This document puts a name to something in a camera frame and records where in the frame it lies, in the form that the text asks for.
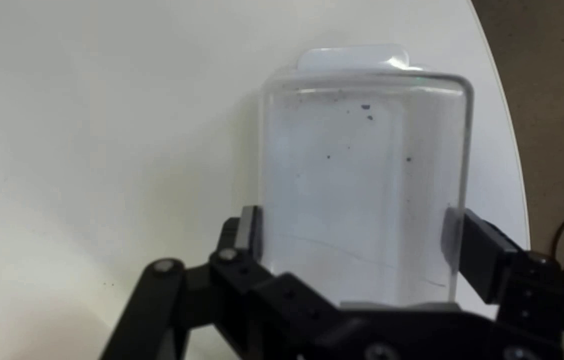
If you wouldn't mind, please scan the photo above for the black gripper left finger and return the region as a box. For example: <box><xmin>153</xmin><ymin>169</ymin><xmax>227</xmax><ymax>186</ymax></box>
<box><xmin>210</xmin><ymin>206</ymin><xmax>264</xmax><ymax>275</ymax></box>

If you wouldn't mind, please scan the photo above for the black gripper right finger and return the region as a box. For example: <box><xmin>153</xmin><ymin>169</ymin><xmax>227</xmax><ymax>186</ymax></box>
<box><xmin>439</xmin><ymin>208</ymin><xmax>525</xmax><ymax>309</ymax></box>

